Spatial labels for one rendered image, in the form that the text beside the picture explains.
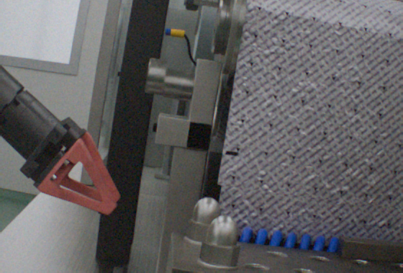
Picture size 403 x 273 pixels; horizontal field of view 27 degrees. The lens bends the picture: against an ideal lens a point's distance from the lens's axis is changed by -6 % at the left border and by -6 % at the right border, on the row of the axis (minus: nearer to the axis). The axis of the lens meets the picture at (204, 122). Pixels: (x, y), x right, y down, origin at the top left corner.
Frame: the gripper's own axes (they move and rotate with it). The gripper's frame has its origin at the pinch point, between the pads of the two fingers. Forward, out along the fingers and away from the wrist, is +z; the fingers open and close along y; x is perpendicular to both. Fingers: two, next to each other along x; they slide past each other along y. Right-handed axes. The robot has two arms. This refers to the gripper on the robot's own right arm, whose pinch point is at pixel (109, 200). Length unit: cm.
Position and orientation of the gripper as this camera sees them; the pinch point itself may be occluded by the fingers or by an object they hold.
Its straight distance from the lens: 90.1
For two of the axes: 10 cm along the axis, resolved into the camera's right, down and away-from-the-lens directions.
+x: 6.6, -7.5, -0.3
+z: 7.5, 6.6, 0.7
